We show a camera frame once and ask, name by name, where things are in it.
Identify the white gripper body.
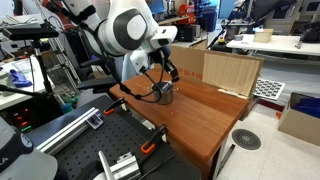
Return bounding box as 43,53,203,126
129,48,153,73

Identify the black marker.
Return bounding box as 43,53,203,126
163,79,175,89

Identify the white Franka robot base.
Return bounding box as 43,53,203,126
0,114,59,180

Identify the small stainless steel pot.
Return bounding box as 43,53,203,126
145,81,180,106

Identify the black office chair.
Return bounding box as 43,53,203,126
75,75,118,95

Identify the large brown cardboard box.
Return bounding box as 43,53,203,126
168,38,265,100

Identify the red container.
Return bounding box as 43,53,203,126
177,3,198,25

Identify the orange black bar clamp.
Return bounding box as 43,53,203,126
102,96,127,116
139,123,168,156

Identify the black perforated breadboard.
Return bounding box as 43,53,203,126
24,94,203,180

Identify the checkered calibration board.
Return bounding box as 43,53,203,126
252,78,287,102

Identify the round metal floor drain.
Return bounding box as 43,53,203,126
231,128,263,151

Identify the grey metal table leg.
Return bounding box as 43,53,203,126
218,143,236,173

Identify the light wooden box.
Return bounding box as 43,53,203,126
253,28,274,44

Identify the white table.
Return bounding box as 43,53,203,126
225,33,320,58

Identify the blue plastic object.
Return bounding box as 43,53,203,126
9,68,34,88

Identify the small brown cardboard box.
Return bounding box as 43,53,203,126
277,91,320,147

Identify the white desk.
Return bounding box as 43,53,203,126
0,56,51,112

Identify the black computer with red lights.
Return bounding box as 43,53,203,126
6,106,38,134

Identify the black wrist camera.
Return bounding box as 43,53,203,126
150,45,172,65

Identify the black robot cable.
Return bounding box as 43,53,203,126
94,19,168,104

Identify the black camera tripod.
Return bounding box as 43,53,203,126
29,39,55,98

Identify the aluminium extrusion rail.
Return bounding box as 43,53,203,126
96,149,143,180
34,106,105,157

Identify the black camera on stand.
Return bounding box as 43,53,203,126
1,26,60,42

